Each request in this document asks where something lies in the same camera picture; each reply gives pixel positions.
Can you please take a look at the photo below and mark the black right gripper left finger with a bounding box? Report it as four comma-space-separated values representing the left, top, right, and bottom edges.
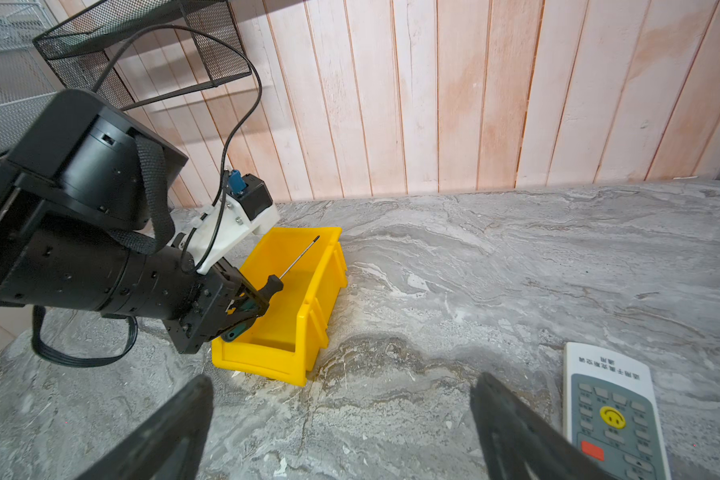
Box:
79, 375, 214, 479

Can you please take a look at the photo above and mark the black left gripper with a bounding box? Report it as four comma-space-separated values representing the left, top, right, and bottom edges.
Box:
163, 260, 270, 354

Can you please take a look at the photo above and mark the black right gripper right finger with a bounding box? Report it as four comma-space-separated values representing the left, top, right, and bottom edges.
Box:
470, 372, 610, 480

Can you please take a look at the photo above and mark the green black screwdriver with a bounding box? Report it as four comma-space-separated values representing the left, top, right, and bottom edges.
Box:
221, 235, 320, 343

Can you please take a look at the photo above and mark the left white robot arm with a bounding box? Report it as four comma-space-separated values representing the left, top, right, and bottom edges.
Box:
0, 89, 282, 365

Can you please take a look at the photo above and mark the yellow plastic bin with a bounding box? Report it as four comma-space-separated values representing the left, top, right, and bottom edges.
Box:
211, 227, 347, 387

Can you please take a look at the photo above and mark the white remote control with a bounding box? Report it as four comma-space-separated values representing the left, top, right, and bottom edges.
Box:
563, 342, 671, 480

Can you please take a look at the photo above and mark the black camera cable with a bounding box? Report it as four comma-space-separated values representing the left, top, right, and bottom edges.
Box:
89, 23, 264, 271

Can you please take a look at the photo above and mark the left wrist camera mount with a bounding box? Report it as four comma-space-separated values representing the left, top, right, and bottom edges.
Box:
172, 170, 280, 274

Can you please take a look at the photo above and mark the black wire mesh basket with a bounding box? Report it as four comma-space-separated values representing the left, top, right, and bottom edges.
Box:
33, 1, 251, 110

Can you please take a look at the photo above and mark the white wire mesh shelf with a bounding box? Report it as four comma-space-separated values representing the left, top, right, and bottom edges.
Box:
0, 1, 62, 153

